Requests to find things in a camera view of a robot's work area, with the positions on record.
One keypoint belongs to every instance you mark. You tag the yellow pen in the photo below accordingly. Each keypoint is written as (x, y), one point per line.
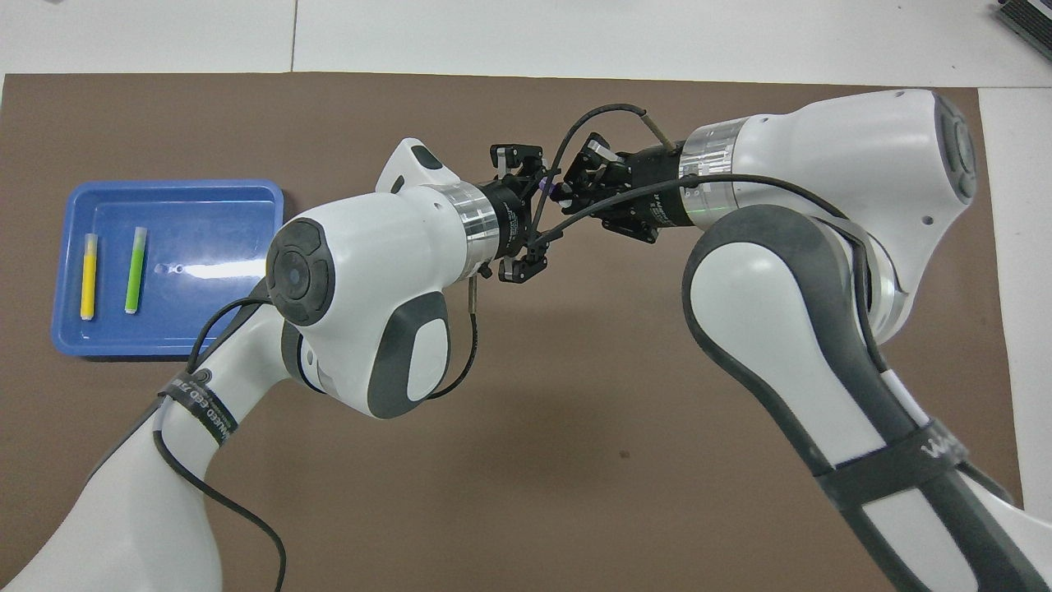
(88, 279)

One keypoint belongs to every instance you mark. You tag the grey ribbed device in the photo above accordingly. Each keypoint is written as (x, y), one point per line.
(1031, 16)

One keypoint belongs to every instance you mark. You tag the green pen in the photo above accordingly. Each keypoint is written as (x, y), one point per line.
(135, 275)

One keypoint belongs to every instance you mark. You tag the brown table mat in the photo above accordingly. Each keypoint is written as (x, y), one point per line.
(575, 370)

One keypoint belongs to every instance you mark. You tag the blue plastic tray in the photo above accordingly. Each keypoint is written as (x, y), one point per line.
(205, 222)

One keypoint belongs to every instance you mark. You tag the purple pen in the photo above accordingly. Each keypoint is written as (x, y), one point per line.
(546, 187)

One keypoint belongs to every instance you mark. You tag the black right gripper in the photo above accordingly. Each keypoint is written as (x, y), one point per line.
(649, 193)

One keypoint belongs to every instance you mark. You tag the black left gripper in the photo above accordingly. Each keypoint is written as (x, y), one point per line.
(505, 222)

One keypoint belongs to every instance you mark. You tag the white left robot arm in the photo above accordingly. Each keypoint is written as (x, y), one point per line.
(370, 271)

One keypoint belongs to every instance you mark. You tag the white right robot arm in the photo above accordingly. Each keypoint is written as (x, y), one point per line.
(822, 156)

